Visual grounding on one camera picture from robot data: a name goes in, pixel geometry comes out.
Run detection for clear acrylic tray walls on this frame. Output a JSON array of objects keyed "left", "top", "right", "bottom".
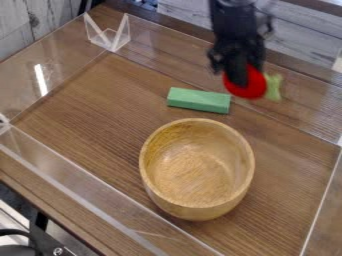
[{"left": 0, "top": 7, "right": 342, "bottom": 256}]

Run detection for wooden bowl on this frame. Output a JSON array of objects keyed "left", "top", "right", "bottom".
[{"left": 139, "top": 118, "right": 255, "bottom": 221}]

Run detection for red plush strawberry toy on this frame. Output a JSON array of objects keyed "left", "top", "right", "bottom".
[{"left": 221, "top": 65, "right": 283, "bottom": 102}]

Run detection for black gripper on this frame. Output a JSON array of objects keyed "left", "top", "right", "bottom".
[{"left": 207, "top": 0, "right": 265, "bottom": 88}]

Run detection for black cable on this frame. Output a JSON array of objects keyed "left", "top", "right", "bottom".
[{"left": 0, "top": 227, "right": 37, "bottom": 256}]

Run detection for green rectangular block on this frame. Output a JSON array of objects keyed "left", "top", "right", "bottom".
[{"left": 167, "top": 87, "right": 231, "bottom": 114}]

